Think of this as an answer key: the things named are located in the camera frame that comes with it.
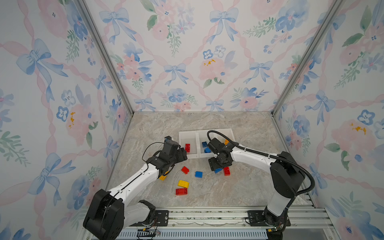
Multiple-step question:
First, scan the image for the white three-compartment bin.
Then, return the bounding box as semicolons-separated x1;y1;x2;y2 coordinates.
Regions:
179;129;235;159

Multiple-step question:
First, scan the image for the long red lego brick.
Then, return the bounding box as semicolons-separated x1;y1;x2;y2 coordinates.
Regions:
185;144;191;153

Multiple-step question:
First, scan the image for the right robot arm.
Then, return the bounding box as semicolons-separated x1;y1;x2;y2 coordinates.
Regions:
208;138;308;226

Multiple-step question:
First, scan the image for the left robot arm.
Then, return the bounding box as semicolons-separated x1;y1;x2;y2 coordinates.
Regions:
83;137;187;240

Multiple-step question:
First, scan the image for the red lego brick right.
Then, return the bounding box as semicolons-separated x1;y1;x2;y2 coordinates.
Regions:
223;167;231;176

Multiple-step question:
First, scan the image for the small red lego brick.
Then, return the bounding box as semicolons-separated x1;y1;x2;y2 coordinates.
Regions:
181;167;190;175

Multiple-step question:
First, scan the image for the red lego brick front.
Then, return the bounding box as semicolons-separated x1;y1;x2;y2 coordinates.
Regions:
175;188;188;196

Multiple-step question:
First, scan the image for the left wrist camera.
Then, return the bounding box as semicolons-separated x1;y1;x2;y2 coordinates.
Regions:
165;136;173;144

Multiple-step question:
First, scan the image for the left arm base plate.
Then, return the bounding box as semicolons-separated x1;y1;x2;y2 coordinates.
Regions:
131;210;170;228

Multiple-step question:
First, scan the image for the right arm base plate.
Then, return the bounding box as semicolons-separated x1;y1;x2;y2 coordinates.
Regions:
246;210;291;228

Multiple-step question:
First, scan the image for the black corrugated cable conduit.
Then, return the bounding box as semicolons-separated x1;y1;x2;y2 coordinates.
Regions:
206;130;316;197

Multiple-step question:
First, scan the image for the aluminium mounting rail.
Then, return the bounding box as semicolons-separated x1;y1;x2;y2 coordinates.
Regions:
76;206;334;240

